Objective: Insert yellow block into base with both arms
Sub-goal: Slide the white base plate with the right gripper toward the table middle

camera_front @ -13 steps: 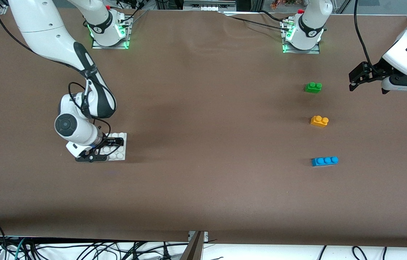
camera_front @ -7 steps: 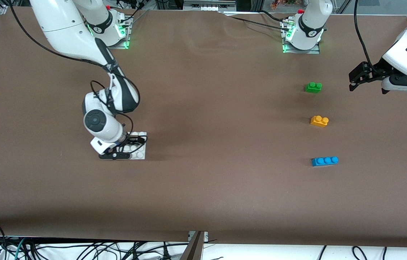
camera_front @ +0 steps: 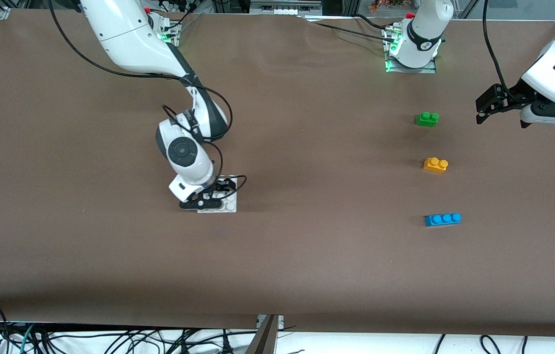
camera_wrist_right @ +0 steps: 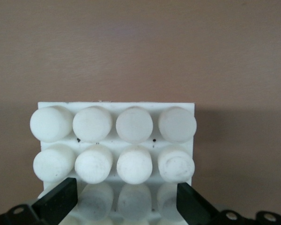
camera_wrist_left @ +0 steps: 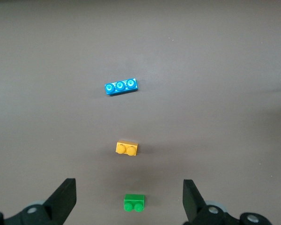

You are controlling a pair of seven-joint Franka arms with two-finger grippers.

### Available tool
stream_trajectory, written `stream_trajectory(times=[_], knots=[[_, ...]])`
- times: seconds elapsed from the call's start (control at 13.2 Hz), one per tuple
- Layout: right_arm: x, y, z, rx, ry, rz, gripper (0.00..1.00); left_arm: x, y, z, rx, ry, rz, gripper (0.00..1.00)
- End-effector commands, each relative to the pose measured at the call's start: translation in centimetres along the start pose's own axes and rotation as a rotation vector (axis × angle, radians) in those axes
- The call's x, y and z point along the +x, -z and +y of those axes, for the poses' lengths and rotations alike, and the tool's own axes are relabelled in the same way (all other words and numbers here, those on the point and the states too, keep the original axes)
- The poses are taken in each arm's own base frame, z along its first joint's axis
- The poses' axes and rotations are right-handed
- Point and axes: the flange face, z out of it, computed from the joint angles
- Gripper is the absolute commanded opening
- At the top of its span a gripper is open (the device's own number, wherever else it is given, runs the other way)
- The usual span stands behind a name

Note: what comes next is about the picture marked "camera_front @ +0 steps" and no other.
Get aluminium profile post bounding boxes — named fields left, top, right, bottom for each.
left=246, top=315, right=278, bottom=354

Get short black base cable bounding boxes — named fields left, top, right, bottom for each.
left=354, top=14, right=401, bottom=31

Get long black base cable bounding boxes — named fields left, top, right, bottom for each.
left=313, top=22, right=396, bottom=44

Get brown table cover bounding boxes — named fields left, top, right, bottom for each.
left=0, top=9, right=555, bottom=338

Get black looped thin cable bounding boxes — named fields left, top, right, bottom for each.
left=479, top=335, right=502, bottom=354

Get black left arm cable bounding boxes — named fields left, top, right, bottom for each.
left=483, top=0, right=529, bottom=101

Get orange brown background object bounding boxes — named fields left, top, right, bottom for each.
left=370, top=0, right=406, bottom=13

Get yellow toy block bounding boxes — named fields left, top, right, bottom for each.
left=424, top=157, right=449, bottom=174

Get white power strip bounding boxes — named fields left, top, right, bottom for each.
left=250, top=0, right=322, bottom=15

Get blue toy block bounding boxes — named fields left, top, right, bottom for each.
left=425, top=213, right=462, bottom=227

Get black cable bundle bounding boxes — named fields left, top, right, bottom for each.
left=152, top=0, right=204, bottom=35

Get white studded base plate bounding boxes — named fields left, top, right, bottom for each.
left=198, top=177, right=237, bottom=213

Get teal floor cable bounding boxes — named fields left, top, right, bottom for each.
left=19, top=324, right=36, bottom=354

